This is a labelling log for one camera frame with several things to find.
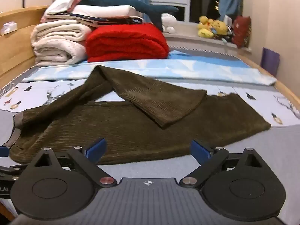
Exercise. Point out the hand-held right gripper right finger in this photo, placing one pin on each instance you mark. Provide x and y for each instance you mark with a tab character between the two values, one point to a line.
199	151

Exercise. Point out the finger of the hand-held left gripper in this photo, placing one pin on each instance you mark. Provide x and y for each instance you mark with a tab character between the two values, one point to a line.
10	171
3	151

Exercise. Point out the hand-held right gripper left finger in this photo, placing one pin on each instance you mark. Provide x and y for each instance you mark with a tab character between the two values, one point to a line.
96	151

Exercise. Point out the printed grey white bed sheet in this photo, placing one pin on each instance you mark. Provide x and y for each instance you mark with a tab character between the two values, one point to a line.
269	145

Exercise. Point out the light blue blanket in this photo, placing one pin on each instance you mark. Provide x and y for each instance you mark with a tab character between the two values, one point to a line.
187	71

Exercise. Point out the wooden headboard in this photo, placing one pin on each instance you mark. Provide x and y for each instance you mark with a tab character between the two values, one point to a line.
16	54

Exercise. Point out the wooden footboard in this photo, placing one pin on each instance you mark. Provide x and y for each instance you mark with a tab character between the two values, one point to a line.
281	85

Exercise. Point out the red folded blanket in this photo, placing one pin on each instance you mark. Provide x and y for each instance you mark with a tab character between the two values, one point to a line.
126	42

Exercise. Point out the white window sill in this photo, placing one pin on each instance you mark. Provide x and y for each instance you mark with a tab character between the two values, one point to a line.
187	38

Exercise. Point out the white folded blanket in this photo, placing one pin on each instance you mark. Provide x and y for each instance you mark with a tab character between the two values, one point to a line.
56	42

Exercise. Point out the white tissue pack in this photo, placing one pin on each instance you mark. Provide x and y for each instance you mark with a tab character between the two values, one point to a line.
9	28

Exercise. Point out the yellow plush toy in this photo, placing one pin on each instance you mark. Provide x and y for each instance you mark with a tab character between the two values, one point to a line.
205	27
221	28

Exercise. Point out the red cushion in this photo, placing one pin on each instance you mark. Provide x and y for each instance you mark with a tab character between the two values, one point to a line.
241	31

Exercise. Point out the navy pink patterned folded sheet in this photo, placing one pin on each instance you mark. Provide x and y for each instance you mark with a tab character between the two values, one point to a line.
93	20

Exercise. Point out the white plush toy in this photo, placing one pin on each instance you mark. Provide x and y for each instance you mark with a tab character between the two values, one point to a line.
169	21

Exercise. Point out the white folded pillow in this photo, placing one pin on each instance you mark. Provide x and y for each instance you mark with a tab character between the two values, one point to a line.
105	10

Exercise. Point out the white folded cloth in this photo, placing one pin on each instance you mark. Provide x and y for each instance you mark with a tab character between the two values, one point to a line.
62	3

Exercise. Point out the dark blue shark plush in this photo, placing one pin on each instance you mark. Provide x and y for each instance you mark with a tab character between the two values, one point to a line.
112	0

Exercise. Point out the white framed window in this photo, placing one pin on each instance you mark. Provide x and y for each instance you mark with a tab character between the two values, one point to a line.
168	1

